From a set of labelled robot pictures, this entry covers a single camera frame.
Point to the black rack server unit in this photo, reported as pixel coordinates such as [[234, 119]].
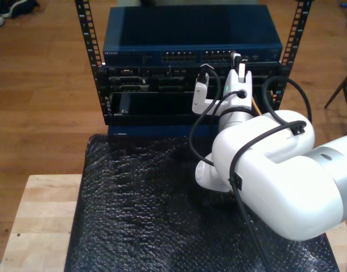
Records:
[[162, 78]]

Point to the blue network switch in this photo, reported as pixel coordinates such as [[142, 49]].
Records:
[[190, 28]]

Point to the black tray with red light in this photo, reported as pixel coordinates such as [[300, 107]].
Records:
[[156, 110]]

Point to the blue flat rack unit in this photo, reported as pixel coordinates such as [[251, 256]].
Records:
[[162, 130]]

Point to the dark shoe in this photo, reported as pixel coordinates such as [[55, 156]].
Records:
[[20, 7]]

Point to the black bubble mat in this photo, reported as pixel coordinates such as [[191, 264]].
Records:
[[133, 212]]

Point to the small blue floor object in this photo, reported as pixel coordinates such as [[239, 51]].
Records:
[[343, 4]]

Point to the black perforated rack post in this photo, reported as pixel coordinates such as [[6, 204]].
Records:
[[89, 37], [296, 28]]

